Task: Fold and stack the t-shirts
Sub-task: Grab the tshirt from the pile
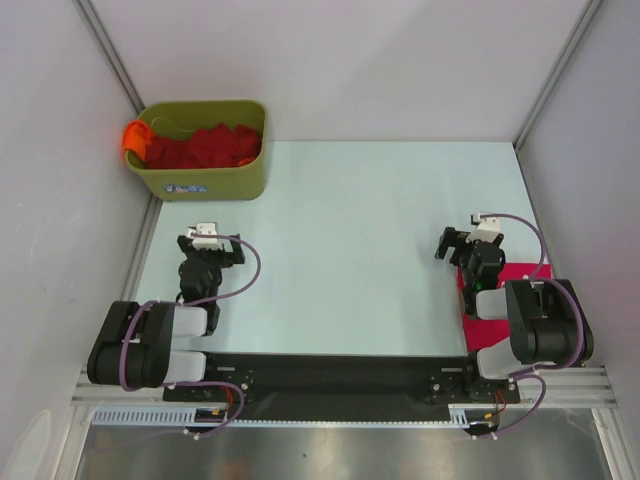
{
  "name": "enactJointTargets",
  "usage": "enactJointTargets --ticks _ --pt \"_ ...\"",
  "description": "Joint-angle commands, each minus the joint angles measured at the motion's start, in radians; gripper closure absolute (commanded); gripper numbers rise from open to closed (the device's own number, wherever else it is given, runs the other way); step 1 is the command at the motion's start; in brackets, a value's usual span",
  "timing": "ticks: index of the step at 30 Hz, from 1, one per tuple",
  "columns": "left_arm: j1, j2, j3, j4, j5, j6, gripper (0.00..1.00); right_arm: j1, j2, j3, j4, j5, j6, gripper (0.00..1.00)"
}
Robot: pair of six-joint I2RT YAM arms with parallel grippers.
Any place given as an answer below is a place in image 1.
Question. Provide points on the right corner aluminium post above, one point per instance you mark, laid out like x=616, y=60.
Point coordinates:
x=574, y=40

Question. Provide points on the white slotted cable duct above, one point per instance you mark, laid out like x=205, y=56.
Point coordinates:
x=159, y=416

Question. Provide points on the olive green plastic bin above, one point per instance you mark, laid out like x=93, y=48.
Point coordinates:
x=178, y=120

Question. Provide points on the aluminium rail frame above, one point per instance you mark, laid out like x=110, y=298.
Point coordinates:
x=87, y=393

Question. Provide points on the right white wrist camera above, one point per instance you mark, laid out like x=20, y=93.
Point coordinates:
x=487, y=228

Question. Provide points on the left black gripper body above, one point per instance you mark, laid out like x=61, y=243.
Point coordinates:
x=214, y=260

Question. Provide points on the folded magenta t shirt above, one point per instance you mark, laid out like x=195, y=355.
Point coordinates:
x=481, y=333

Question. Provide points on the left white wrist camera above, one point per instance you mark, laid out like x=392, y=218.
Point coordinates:
x=204, y=236

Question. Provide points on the corner aluminium post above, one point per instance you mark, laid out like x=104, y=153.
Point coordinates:
x=99, y=33
x=574, y=40

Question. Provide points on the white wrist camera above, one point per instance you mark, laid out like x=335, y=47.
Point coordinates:
x=204, y=236
x=487, y=228

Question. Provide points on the dark red t shirt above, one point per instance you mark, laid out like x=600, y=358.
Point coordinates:
x=219, y=147

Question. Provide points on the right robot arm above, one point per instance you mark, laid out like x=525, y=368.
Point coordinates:
x=514, y=323

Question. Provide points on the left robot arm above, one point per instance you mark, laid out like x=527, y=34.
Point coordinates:
x=133, y=347

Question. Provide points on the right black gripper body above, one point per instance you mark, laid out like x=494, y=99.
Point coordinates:
x=470, y=275

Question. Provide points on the orange t shirt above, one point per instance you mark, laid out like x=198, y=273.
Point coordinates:
x=137, y=137

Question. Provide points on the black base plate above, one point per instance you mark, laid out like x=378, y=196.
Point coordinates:
x=331, y=388

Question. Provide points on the left corner aluminium post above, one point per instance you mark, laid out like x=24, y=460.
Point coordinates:
x=99, y=33

